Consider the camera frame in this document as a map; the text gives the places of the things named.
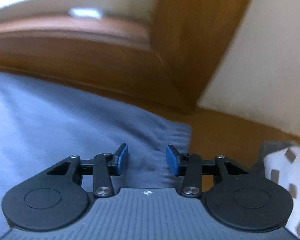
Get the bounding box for grey-blue sweatpants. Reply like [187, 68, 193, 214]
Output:
[0, 72, 191, 237]

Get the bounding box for white grey patterned folded cloth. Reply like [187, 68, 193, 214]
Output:
[253, 141, 300, 239]

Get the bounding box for white window latch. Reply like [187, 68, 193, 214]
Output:
[68, 7, 103, 19]

